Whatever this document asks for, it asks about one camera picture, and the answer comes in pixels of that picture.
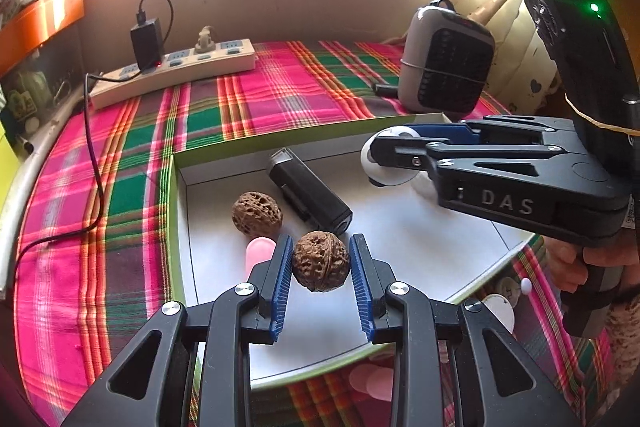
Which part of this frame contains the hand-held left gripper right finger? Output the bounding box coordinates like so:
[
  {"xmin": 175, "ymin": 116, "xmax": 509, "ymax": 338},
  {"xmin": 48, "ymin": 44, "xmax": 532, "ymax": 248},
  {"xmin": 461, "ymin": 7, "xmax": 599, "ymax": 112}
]
[{"xmin": 349, "ymin": 233, "xmax": 583, "ymax": 427}]

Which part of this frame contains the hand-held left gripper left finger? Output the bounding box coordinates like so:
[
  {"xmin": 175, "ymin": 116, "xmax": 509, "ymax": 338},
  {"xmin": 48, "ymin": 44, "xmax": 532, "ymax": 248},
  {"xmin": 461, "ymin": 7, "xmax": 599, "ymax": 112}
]
[{"xmin": 60, "ymin": 234, "xmax": 295, "ymax": 427}]

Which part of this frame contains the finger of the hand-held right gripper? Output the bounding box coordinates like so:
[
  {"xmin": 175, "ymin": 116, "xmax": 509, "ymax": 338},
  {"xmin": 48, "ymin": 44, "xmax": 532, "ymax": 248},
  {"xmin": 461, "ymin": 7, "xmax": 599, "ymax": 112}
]
[
  {"xmin": 413, "ymin": 116, "xmax": 574, "ymax": 146},
  {"xmin": 369, "ymin": 132, "xmax": 576, "ymax": 188}
]

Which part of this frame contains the white panda shaped gadget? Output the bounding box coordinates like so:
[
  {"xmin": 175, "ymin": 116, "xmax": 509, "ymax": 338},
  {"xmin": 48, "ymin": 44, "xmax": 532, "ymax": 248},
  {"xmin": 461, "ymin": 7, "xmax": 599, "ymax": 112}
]
[{"xmin": 360, "ymin": 126, "xmax": 438, "ymax": 198}]

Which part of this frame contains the pink capsule object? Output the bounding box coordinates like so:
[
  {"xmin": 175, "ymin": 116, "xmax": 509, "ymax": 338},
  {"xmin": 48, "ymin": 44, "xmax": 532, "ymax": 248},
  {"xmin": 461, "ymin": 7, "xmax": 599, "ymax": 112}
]
[{"xmin": 245, "ymin": 237, "xmax": 278, "ymax": 280}]

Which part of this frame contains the brown walnut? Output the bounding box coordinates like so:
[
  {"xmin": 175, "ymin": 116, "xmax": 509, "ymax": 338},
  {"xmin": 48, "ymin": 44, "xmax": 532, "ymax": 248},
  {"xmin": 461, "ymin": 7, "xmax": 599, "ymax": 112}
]
[
  {"xmin": 231, "ymin": 191, "xmax": 283, "ymax": 238},
  {"xmin": 291, "ymin": 231, "xmax": 351, "ymax": 293}
]

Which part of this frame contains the green white cardboard box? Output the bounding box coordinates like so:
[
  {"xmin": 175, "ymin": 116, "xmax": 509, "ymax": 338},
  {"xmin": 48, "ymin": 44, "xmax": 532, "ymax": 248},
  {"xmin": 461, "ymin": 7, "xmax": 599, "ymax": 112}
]
[{"xmin": 167, "ymin": 112, "xmax": 548, "ymax": 390}]

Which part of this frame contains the black rectangular device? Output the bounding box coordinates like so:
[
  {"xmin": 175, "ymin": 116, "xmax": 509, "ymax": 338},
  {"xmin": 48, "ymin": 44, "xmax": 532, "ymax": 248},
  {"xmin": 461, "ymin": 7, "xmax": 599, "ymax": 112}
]
[{"xmin": 267, "ymin": 147, "xmax": 353, "ymax": 235}]

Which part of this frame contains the white round knob gadget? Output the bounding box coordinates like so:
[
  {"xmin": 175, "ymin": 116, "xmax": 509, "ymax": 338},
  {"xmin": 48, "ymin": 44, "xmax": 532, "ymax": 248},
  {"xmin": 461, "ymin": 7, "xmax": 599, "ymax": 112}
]
[{"xmin": 492, "ymin": 274, "xmax": 533, "ymax": 305}]

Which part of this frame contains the person's right hand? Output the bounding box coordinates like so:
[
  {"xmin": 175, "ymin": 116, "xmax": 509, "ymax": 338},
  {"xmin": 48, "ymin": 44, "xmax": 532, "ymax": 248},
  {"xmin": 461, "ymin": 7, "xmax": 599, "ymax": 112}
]
[{"xmin": 545, "ymin": 234, "xmax": 589, "ymax": 294}]

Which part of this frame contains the grey space heater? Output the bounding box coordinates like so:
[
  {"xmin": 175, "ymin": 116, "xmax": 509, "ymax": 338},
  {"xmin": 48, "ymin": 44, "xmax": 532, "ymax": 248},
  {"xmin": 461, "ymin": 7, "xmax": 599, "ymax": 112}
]
[{"xmin": 396, "ymin": 0, "xmax": 496, "ymax": 114}]

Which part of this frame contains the cream power strip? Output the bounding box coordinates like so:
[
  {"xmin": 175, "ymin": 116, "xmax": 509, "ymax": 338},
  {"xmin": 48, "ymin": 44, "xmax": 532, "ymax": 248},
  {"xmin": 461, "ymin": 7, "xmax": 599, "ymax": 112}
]
[{"xmin": 89, "ymin": 38, "xmax": 257, "ymax": 110}]

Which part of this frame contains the plaid tablecloth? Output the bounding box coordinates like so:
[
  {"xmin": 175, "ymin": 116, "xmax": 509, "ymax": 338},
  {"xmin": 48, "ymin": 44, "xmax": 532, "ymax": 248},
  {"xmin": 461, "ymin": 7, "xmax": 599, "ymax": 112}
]
[{"xmin": 12, "ymin": 39, "xmax": 616, "ymax": 427}]

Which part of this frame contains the white plug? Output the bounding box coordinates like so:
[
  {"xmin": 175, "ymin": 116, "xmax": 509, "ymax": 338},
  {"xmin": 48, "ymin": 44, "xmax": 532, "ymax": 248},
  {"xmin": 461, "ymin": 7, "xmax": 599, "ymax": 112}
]
[{"xmin": 195, "ymin": 26, "xmax": 217, "ymax": 54}]

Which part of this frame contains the black charger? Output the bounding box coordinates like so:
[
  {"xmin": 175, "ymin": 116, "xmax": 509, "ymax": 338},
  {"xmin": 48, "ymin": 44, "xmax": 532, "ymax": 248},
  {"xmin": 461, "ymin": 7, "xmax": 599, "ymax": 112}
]
[{"xmin": 130, "ymin": 18, "xmax": 165, "ymax": 70}]

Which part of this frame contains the glass jar green label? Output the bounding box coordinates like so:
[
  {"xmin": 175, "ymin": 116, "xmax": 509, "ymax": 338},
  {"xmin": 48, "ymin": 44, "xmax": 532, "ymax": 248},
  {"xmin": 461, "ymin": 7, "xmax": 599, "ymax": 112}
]
[{"xmin": 7, "ymin": 72, "xmax": 53, "ymax": 118}]

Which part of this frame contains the orange tray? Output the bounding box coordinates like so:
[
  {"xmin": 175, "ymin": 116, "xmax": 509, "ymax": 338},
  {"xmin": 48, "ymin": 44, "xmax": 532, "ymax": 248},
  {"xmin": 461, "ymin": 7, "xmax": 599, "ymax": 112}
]
[{"xmin": 0, "ymin": 0, "xmax": 85, "ymax": 75}]

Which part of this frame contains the black power adapter with cable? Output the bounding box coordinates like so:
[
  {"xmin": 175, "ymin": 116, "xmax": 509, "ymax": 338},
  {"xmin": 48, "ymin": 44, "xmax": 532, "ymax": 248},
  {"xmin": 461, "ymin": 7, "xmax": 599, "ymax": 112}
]
[{"xmin": 12, "ymin": 0, "xmax": 175, "ymax": 278}]

